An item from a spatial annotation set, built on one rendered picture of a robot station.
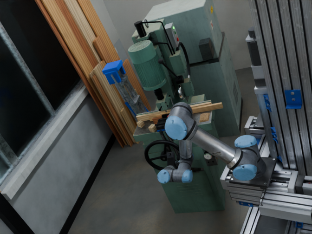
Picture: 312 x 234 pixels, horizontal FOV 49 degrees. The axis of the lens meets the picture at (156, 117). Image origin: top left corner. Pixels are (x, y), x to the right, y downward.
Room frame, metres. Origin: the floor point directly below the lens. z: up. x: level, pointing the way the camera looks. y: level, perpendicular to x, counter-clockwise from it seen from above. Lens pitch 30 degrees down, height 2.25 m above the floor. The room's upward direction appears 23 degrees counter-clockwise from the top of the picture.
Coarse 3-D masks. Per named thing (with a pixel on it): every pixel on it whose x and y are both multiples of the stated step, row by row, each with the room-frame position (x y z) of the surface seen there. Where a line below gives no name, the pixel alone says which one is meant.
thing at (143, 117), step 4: (196, 104) 2.15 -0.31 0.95; (200, 104) 2.13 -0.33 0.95; (204, 104) 2.11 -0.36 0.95; (156, 112) 2.27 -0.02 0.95; (160, 112) 2.25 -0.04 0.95; (164, 112) 2.24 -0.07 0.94; (136, 116) 2.35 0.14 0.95; (140, 116) 2.32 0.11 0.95; (144, 116) 2.31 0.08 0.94; (148, 116) 2.30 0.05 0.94; (144, 120) 2.32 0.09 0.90
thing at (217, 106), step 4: (208, 104) 2.10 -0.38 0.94; (212, 104) 2.08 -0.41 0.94; (216, 104) 2.06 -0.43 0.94; (220, 104) 2.05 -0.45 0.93; (192, 108) 2.14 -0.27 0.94; (196, 108) 2.12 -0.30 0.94; (200, 108) 2.11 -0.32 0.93; (204, 108) 2.10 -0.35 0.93; (208, 108) 2.08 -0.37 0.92; (212, 108) 2.07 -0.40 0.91; (216, 108) 2.06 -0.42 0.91; (220, 108) 2.05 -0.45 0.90; (196, 112) 2.12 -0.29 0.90; (152, 116) 2.26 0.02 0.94; (152, 120) 2.27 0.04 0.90
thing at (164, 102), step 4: (164, 92) 2.30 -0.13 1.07; (164, 96) 2.24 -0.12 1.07; (160, 100) 2.21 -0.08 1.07; (164, 100) 2.18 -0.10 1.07; (168, 100) 2.24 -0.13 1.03; (156, 104) 2.19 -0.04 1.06; (160, 104) 2.18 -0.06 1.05; (164, 104) 2.17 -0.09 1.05; (168, 104) 2.21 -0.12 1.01; (164, 108) 2.17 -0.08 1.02
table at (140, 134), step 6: (198, 114) 2.09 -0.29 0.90; (210, 114) 2.03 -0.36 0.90; (198, 120) 2.02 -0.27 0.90; (210, 120) 1.96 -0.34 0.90; (144, 126) 2.24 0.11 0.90; (204, 126) 1.95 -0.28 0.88; (210, 126) 1.94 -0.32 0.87; (138, 132) 2.19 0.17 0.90; (144, 132) 2.16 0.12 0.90; (150, 132) 2.12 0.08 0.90; (138, 138) 2.16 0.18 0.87; (144, 138) 2.15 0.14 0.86; (150, 138) 2.13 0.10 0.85; (156, 138) 2.11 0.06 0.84; (162, 144) 1.99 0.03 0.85
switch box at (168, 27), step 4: (168, 24) 2.49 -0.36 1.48; (172, 24) 2.46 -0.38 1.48; (168, 28) 2.41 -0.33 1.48; (172, 28) 2.42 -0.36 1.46; (164, 32) 2.42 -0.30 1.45; (168, 32) 2.41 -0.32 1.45; (172, 32) 2.40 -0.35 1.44; (172, 36) 2.40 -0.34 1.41; (176, 36) 2.46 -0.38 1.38; (168, 40) 2.42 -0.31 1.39; (172, 40) 2.41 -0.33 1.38; (176, 40) 2.42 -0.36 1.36; (172, 44) 2.41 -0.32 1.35; (176, 44) 2.40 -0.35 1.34
